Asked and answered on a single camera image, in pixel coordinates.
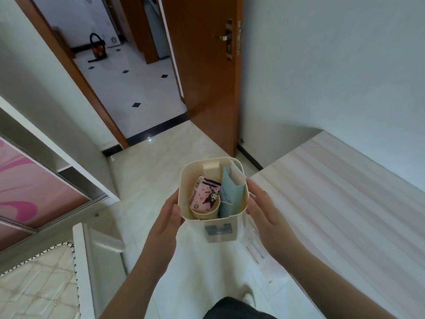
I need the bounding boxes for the person's left hand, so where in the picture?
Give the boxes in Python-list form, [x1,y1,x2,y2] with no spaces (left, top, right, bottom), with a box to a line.
[148,189,185,260]

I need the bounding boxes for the person's right hand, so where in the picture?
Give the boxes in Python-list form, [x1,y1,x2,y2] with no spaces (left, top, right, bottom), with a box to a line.
[246,179,294,261]

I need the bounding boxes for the cream plastic storage box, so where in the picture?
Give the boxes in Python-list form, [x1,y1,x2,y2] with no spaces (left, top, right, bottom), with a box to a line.
[178,157,249,244]

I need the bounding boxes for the person's right forearm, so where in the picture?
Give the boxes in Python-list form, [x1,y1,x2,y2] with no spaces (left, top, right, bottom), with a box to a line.
[270,244,396,319]

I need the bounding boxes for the person's left forearm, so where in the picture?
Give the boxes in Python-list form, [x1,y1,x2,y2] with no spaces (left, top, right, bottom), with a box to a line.
[101,247,171,319]

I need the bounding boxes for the beige paper cup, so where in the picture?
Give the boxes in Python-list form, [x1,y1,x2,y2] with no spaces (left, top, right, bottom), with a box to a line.
[190,198,220,220]

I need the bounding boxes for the light blue paper packet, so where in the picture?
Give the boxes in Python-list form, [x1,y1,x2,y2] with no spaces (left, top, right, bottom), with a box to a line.
[217,161,246,218]

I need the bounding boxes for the pink cartoon print packet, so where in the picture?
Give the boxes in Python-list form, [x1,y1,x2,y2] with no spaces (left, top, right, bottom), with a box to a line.
[189,175,222,214]

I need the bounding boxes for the person's white trousers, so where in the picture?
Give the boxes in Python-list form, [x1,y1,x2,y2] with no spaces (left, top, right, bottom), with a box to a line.
[146,217,278,319]

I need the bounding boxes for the person's black shirt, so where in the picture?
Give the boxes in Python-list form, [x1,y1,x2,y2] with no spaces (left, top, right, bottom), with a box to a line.
[203,297,278,319]

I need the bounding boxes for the brown wooden door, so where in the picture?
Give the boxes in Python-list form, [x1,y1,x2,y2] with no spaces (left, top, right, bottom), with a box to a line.
[159,0,244,158]

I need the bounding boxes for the wardrobe with pink sliding door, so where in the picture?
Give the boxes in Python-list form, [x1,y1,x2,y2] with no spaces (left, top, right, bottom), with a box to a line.
[0,95,121,253]

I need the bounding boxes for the quilted cream mattress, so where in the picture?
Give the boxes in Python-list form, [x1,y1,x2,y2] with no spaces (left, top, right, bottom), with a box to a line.
[0,241,82,319]

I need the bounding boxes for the white cabinet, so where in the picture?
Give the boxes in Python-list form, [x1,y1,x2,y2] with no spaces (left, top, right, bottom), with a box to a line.
[144,0,171,60]

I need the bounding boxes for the white bed frame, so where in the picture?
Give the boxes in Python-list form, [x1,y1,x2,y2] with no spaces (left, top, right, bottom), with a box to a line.
[72,222,128,319]

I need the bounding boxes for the brass door handle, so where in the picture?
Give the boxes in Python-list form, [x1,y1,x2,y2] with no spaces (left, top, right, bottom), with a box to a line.
[218,19,234,61]

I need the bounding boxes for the brown wooden door frame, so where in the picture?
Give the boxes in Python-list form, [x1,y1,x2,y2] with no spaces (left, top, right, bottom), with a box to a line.
[13,0,129,150]

